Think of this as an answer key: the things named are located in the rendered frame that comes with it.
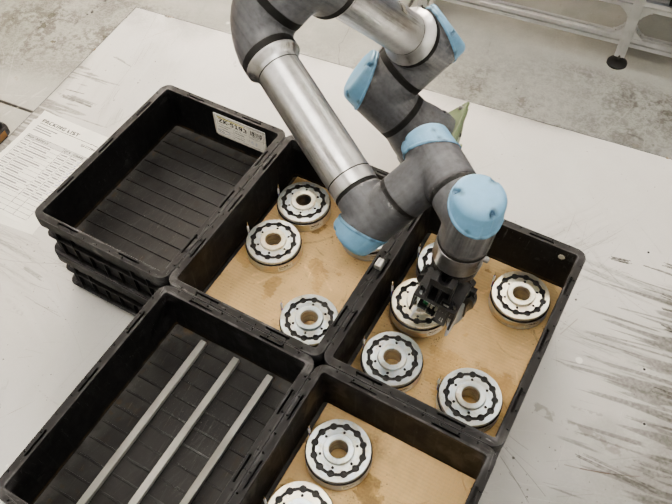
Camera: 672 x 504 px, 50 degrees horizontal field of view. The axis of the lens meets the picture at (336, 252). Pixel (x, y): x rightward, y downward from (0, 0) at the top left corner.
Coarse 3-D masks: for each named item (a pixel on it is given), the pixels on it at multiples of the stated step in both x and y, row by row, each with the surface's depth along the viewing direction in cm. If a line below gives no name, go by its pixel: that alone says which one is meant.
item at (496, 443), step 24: (552, 240) 126; (576, 264) 123; (360, 312) 118; (552, 312) 117; (336, 336) 115; (336, 360) 112; (384, 384) 110; (528, 384) 110; (432, 408) 108; (480, 432) 105; (504, 432) 105
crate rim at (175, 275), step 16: (288, 144) 140; (272, 160) 137; (256, 176) 135; (384, 176) 135; (240, 192) 133; (208, 240) 127; (192, 256) 124; (384, 256) 124; (176, 272) 123; (368, 272) 123; (192, 288) 121; (208, 304) 119; (224, 304) 119; (352, 304) 118; (240, 320) 117; (256, 320) 117; (336, 320) 117; (272, 336) 115; (288, 336) 115; (304, 352) 113; (320, 352) 113
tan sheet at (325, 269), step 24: (336, 216) 142; (312, 240) 139; (336, 240) 139; (240, 264) 136; (312, 264) 135; (336, 264) 135; (360, 264) 135; (216, 288) 132; (240, 288) 132; (264, 288) 132; (288, 288) 132; (312, 288) 132; (336, 288) 132; (264, 312) 129
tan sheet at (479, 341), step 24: (432, 240) 138; (504, 264) 135; (480, 288) 132; (552, 288) 132; (384, 312) 129; (480, 312) 129; (432, 336) 126; (456, 336) 126; (480, 336) 126; (504, 336) 126; (528, 336) 126; (360, 360) 124; (432, 360) 123; (456, 360) 123; (480, 360) 123; (504, 360) 123; (528, 360) 123; (432, 384) 121; (504, 384) 121; (504, 408) 118
